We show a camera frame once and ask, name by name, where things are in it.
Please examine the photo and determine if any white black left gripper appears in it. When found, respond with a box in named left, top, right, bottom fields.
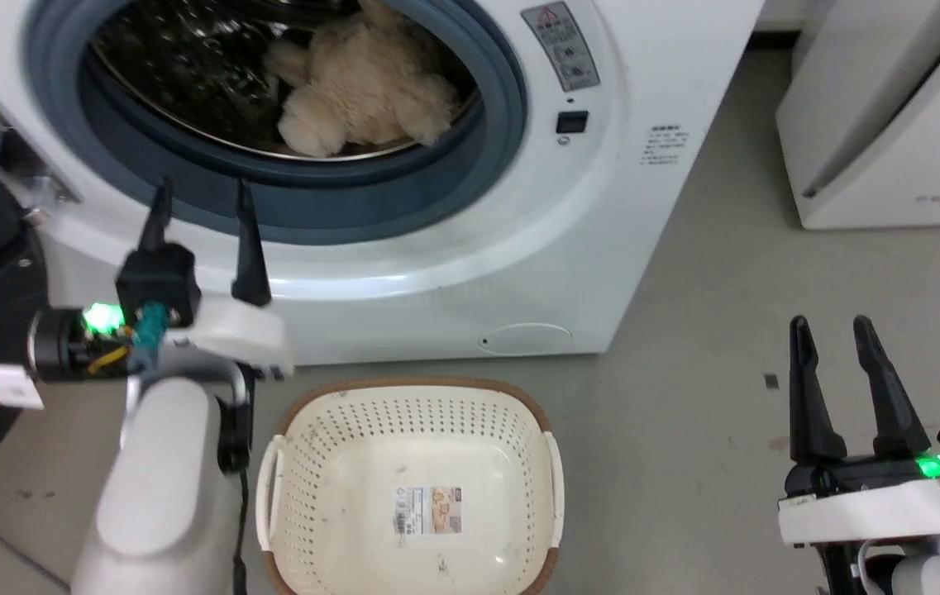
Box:
left=28, top=175, right=298, bottom=383

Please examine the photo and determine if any paper product label sticker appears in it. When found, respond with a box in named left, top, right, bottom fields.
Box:
left=393, top=485, right=464, bottom=535

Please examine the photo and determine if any grey-blue rubber door gasket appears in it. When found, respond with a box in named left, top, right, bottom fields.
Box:
left=23, top=0, right=530, bottom=246

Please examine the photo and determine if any white appliance cabinet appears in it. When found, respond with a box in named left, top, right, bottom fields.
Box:
left=774, top=0, right=940, bottom=231

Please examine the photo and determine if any grey warning label sticker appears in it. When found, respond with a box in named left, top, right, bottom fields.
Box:
left=520, top=2, right=602, bottom=93

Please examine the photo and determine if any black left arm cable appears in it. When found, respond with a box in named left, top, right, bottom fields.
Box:
left=216, top=362, right=257, bottom=595

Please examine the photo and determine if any cream perforated laundry basket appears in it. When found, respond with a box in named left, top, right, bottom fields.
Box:
left=255, top=378, right=565, bottom=595

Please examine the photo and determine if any steel perforated washer drum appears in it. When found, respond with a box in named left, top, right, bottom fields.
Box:
left=89, top=0, right=483, bottom=163

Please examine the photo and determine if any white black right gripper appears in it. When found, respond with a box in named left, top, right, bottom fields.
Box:
left=777, top=315, right=940, bottom=548

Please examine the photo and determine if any white front-load washing machine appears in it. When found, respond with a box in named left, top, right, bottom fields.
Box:
left=0, top=0, right=768, bottom=367

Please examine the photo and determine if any beige plush toy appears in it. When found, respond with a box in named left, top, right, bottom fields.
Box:
left=263, top=0, right=462, bottom=159

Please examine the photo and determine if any oval white filter cover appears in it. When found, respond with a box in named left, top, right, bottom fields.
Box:
left=478, top=322, right=575, bottom=357

